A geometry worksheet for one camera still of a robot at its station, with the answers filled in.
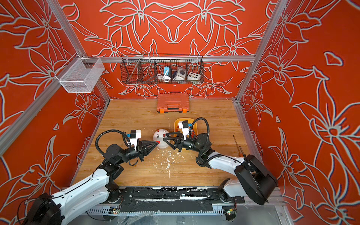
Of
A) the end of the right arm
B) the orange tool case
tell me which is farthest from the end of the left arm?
the orange tool case

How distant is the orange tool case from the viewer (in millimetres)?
1091

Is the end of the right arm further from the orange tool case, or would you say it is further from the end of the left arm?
the orange tool case
